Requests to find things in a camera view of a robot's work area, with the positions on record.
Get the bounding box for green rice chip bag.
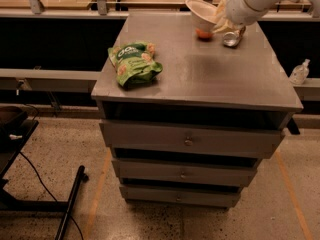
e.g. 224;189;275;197
108;41;163;87

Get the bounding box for grey drawer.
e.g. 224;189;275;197
119;185;240;208
112;159;257;187
100;120;283;159

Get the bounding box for middle grey drawer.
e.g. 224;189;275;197
112;159;257;187

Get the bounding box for top grey drawer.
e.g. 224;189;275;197
100;120;283;159

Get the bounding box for orange fruit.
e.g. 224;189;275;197
196;28;213;40

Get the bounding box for white paper bowl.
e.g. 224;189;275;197
185;0;217;32

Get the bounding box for bottom grey drawer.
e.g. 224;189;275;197
119;185;240;208

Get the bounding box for metal drink can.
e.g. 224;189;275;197
223;27;246;47

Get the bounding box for black floor cable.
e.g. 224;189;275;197
18;151;85;240

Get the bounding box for black metal stand frame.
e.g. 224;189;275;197
0;106;89;240

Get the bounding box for grey drawer cabinet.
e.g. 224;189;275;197
92;13;302;195

